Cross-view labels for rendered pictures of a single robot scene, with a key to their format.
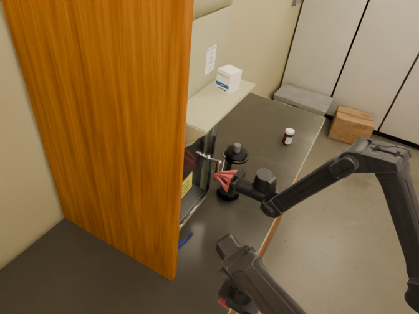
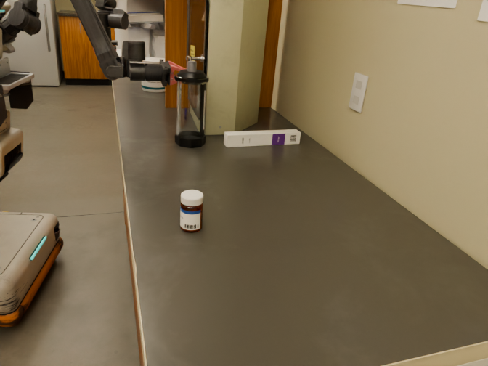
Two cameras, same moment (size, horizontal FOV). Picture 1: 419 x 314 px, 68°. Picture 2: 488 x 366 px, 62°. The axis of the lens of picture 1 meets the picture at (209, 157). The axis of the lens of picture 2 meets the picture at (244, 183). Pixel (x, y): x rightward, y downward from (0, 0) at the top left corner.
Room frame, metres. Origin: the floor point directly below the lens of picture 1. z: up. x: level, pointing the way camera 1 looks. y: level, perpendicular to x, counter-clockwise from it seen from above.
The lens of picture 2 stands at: (2.06, -0.86, 1.42)
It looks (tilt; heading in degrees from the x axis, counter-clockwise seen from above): 25 degrees down; 136
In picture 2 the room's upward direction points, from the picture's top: 5 degrees clockwise
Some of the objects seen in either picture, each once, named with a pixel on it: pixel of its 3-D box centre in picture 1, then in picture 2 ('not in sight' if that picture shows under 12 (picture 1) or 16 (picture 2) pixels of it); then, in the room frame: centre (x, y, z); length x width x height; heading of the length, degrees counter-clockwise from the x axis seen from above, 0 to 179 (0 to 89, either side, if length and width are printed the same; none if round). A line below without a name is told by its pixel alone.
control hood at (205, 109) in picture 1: (214, 113); not in sight; (0.78, 0.00, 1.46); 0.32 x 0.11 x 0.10; 156
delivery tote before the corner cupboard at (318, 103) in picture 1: (300, 108); not in sight; (3.30, -0.98, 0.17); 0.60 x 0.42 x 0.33; 64
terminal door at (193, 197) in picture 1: (192, 176); (196, 56); (0.80, 0.05, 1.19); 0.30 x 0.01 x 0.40; 156
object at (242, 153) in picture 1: (236, 151); (192, 72); (0.99, -0.10, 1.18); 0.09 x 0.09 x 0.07
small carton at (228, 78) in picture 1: (228, 79); not in sight; (0.84, -0.03, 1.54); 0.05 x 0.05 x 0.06; 51
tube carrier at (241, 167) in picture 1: (232, 173); (191, 108); (0.99, -0.10, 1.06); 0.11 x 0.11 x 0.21
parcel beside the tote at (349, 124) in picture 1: (351, 126); not in sight; (3.09, -1.53, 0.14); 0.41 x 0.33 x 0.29; 72
